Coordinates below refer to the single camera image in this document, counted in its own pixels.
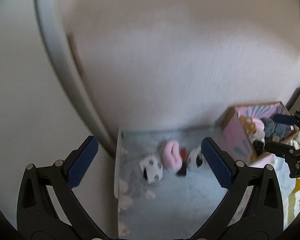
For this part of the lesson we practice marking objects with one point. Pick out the pink fuzzy sock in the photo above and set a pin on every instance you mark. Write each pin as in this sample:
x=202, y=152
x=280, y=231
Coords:
x=171, y=156

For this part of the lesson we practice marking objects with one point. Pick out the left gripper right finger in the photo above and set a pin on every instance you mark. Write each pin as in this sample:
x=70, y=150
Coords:
x=252, y=208

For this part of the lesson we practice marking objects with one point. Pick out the brown white fuzzy sock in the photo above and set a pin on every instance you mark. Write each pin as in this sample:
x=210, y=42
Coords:
x=253, y=127

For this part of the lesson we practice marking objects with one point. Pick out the pink lined cardboard box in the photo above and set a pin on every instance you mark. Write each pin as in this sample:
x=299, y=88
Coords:
x=237, y=143

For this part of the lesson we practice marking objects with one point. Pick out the white panda print sock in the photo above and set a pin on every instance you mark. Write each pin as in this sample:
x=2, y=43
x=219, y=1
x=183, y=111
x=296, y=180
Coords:
x=151, y=169

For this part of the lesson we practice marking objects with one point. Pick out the grey blue fuzzy sock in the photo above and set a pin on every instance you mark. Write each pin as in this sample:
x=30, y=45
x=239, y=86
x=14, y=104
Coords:
x=274, y=129

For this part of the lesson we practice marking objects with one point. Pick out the white door frame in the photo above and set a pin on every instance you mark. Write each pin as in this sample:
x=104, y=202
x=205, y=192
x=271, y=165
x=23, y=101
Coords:
x=58, y=49

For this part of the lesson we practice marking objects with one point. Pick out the dark red seal box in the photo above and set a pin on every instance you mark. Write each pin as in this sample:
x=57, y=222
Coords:
x=184, y=156

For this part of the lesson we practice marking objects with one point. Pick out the floral blue cloth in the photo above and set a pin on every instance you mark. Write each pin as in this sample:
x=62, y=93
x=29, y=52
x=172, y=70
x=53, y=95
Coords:
x=165, y=192

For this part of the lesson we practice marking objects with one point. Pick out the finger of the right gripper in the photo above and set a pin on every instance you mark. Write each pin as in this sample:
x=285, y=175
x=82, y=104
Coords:
x=281, y=150
x=286, y=119

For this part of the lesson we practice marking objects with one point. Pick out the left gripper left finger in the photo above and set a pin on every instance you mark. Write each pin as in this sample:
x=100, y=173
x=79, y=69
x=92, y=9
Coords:
x=47, y=208

